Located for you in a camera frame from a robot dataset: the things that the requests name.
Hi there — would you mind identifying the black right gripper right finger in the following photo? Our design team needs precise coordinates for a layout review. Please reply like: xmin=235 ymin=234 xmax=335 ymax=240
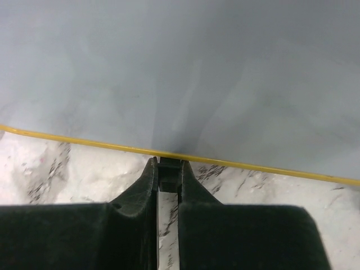
xmin=178 ymin=161 xmax=331 ymax=269

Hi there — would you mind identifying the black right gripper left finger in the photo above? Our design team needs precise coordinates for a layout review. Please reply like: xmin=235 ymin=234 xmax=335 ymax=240
xmin=1 ymin=157 xmax=158 ymax=269

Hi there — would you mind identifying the yellow framed whiteboard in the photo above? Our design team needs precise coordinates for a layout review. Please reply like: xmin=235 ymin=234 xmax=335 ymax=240
xmin=1 ymin=1 xmax=359 ymax=181

